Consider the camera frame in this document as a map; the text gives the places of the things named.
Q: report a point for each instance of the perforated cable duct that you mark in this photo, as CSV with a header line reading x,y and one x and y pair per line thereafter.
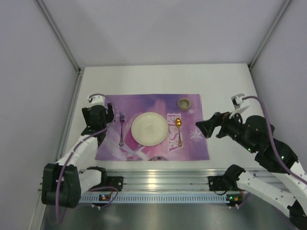
x,y
122,198

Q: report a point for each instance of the gold spoon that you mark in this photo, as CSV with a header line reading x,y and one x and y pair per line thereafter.
x,y
178,125

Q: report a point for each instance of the aluminium mounting rail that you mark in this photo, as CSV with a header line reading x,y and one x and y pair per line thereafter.
x,y
166,180

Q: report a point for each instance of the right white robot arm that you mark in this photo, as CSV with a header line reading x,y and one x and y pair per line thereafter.
x,y
274,156

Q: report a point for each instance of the iridescent fork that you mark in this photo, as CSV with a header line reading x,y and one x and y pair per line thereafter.
x,y
121,120

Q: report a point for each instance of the speckled ceramic cup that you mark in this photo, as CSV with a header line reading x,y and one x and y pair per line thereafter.
x,y
184,104

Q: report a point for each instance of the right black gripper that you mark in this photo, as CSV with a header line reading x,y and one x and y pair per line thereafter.
x,y
218,124

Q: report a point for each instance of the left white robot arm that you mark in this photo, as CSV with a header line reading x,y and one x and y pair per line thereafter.
x,y
64,182

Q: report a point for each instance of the cream round plate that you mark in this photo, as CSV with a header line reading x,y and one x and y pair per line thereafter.
x,y
149,129

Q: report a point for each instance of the purple Elsa placemat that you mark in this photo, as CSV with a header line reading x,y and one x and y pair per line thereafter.
x,y
194,146

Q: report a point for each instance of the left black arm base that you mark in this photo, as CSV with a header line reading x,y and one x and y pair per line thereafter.
x,y
109,184

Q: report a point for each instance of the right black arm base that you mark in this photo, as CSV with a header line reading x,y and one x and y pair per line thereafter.
x,y
217,184

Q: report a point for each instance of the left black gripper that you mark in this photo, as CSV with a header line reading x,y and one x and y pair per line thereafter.
x,y
105,117

